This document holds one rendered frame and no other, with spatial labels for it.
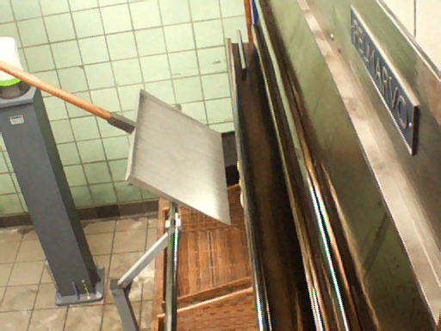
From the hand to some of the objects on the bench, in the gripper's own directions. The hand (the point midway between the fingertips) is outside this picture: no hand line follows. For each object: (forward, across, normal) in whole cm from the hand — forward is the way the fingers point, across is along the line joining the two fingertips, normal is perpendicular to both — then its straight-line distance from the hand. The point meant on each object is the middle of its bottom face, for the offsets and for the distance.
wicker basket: (0, +43, -161) cm, 167 cm away
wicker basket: (+60, +44, -160) cm, 176 cm away
